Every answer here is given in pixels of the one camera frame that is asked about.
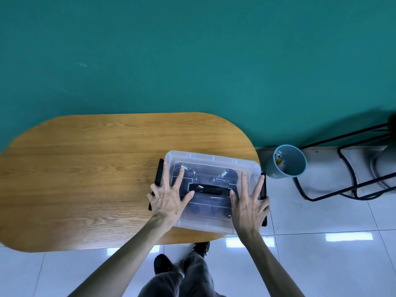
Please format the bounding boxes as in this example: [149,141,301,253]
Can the black metal stand frame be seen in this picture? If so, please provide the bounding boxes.
[292,122,396,202]

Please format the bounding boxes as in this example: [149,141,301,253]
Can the person's left forearm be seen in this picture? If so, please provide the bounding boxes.
[68,216,174,297]

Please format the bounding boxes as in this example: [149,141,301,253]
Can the clear plastic storage box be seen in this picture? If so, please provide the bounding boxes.
[148,150,268,235]

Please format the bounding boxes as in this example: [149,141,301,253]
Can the person's right forearm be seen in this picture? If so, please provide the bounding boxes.
[240,231,305,297]

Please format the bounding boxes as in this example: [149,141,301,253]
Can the pile of grip strengtheners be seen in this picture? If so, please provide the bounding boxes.
[172,162,242,219]

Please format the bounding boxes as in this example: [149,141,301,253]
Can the person's black shoe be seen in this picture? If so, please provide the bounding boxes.
[153,253,175,276]
[193,241,210,259]

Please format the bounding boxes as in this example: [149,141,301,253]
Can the person's left hand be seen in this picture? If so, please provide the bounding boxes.
[147,160,196,228]

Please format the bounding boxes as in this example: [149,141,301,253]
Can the clear lid with black handle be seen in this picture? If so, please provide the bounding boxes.
[164,150,262,235]

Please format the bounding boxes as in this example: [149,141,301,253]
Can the wooden table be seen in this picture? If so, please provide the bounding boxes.
[0,113,260,253]

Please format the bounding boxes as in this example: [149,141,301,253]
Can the grey round object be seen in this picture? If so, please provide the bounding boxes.
[370,145,396,189]

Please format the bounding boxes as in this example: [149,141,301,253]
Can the person's dark trousers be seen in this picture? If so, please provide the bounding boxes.
[137,255,226,297]

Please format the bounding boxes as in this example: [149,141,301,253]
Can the person's right hand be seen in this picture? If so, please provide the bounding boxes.
[229,171,270,238]

